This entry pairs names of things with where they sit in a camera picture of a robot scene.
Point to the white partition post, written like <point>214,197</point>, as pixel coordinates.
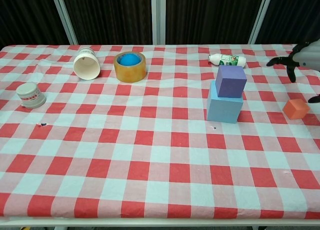
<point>63,17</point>
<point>158,17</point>
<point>261,17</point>

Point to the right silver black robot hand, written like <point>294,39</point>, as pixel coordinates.
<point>307,56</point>

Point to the light blue foam cube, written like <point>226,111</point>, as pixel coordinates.
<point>223,110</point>

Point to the red white checkered tablecloth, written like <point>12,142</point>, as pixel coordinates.
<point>150,160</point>

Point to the orange foam cube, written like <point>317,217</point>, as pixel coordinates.
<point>296,109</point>

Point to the white plastic bottle green label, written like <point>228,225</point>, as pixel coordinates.
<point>227,60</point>

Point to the purple foam cube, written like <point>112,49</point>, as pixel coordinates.
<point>231,83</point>

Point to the white paper cup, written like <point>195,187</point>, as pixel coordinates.
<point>86,67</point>

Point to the small white jar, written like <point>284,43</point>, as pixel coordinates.
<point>30,95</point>

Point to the blue ball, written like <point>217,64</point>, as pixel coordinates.
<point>128,60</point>

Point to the white table frame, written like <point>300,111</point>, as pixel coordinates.
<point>160,223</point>

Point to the brown packing tape roll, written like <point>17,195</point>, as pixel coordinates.
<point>130,73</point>

